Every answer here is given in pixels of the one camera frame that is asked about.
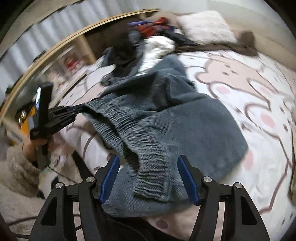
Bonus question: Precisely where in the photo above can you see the blue knit pants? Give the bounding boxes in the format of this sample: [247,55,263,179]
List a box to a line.
[86,54,248,217]

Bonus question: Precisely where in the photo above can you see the colourful clothes pile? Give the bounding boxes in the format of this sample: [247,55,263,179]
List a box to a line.
[128,17,175,38]

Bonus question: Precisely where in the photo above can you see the person's left hand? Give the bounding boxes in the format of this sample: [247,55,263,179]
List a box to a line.
[22,136,54,163]

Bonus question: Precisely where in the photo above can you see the grey window curtain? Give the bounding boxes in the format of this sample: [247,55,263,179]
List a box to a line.
[1,1,139,95]

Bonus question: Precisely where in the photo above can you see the black garment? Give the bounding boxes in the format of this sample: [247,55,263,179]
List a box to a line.
[101,30,144,86]

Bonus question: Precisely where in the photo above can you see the white garment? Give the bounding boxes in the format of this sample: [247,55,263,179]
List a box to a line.
[137,36,175,75]

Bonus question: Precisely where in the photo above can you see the brown blanket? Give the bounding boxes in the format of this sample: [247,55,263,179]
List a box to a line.
[175,31,258,57]

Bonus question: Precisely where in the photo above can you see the white fluffy pillow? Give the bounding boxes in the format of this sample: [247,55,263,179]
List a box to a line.
[177,11,237,45]

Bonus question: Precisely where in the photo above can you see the long beige bolster cushion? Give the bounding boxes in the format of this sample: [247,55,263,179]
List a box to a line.
[222,14,295,70]

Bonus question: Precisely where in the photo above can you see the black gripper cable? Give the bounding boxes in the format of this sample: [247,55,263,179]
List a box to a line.
[6,165,82,239]

